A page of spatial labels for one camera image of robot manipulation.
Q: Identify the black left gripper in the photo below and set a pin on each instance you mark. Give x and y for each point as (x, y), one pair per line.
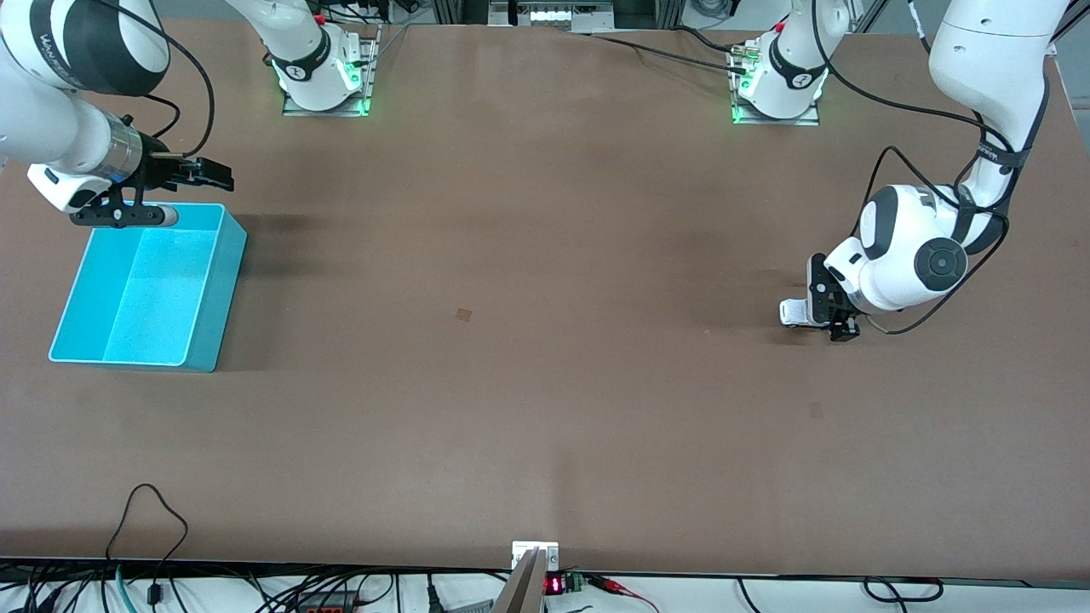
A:
(823, 294)

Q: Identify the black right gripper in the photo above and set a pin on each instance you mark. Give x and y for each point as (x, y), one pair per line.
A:
(161, 171)

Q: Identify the white jeep toy black roof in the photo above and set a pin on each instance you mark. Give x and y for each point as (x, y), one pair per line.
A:
(792, 313)

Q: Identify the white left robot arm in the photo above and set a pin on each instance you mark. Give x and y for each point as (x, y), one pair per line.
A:
(988, 60)

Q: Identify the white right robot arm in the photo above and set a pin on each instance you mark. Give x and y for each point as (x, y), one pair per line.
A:
(51, 128)

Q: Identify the turquoise plastic bin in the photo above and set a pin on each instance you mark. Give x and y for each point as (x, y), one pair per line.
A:
(145, 298)

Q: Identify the green terminal block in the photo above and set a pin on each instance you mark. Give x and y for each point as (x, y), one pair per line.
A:
(573, 582)

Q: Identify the silver device with lights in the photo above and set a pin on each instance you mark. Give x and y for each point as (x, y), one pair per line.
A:
(553, 13)

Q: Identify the red digit display module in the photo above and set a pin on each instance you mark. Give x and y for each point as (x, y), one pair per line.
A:
(553, 585)

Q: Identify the power strip red switches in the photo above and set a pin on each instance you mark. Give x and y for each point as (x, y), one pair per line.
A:
(328, 606)

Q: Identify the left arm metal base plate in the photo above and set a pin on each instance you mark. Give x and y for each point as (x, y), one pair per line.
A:
(775, 121)

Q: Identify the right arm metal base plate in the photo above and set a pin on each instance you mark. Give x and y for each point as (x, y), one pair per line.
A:
(371, 77)

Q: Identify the camera mount bracket grey bar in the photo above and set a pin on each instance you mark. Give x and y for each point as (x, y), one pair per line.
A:
(535, 553)

